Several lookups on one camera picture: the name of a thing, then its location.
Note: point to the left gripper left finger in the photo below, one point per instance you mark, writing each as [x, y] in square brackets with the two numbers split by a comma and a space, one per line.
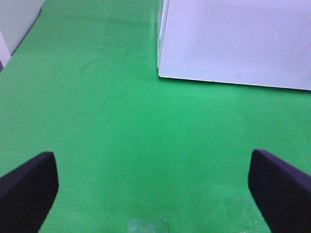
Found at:
[27, 194]

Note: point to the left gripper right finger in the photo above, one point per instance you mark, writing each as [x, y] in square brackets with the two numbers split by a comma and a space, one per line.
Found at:
[281, 192]

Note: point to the white microwave door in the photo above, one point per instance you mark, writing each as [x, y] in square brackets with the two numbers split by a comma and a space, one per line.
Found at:
[252, 42]

